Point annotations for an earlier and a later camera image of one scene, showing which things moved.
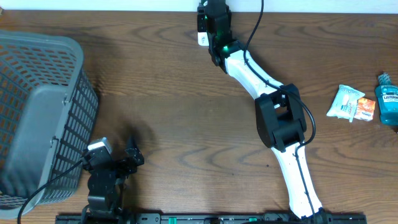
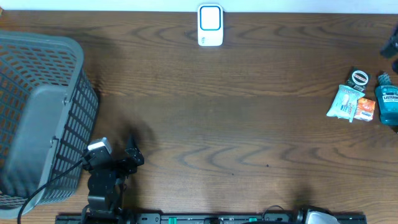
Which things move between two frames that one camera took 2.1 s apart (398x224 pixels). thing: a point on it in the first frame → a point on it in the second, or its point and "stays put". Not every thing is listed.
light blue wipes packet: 344,104 stays put
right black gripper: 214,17 → 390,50
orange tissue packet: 365,109 stays put
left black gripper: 134,154 stays put
